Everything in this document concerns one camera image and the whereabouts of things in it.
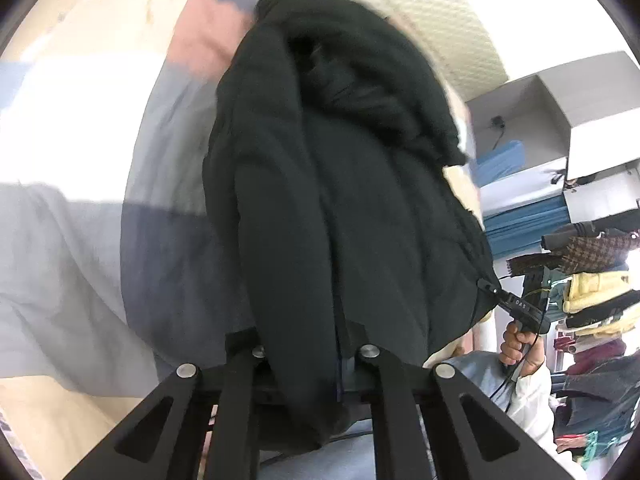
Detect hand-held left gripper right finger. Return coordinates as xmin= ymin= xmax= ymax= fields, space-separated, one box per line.
xmin=350 ymin=342 xmax=543 ymax=480

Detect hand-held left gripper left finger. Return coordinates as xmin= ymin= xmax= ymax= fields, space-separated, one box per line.
xmin=65 ymin=330 xmax=267 ymax=480

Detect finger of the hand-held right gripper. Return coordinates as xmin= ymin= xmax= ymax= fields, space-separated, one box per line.
xmin=475 ymin=277 xmax=503 ymax=300

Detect black puffer jacket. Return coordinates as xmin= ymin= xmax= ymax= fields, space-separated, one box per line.
xmin=202 ymin=0 xmax=501 ymax=453

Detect person's right forearm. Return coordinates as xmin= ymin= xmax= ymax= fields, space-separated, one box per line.
xmin=500 ymin=359 xmax=591 ymax=480

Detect rack of hanging clothes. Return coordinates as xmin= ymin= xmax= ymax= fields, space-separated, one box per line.
xmin=505 ymin=220 xmax=640 ymax=471

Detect person's right hand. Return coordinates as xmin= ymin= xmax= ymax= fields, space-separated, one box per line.
xmin=499 ymin=320 xmax=546 ymax=376

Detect white rack pole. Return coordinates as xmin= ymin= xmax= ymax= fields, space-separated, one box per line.
xmin=477 ymin=310 xmax=496 ymax=352

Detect blue curtain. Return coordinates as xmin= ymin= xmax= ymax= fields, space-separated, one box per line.
xmin=482 ymin=195 xmax=571 ymax=261

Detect person's legs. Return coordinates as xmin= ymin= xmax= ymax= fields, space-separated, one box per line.
xmin=257 ymin=350 xmax=511 ymax=480

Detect blue towel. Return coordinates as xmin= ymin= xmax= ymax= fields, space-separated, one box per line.
xmin=472 ymin=140 xmax=526 ymax=167

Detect grey white wardrobe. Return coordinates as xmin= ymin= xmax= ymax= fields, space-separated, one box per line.
xmin=465 ymin=50 xmax=640 ymax=221

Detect checkered bed blanket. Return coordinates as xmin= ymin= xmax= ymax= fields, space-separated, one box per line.
xmin=0 ymin=0 xmax=483 ymax=480

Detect cream quilted headboard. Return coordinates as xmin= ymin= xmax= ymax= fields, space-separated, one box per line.
xmin=345 ymin=0 xmax=511 ymax=102

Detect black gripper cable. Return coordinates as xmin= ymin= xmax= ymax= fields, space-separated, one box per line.
xmin=489 ymin=330 xmax=545 ymax=413

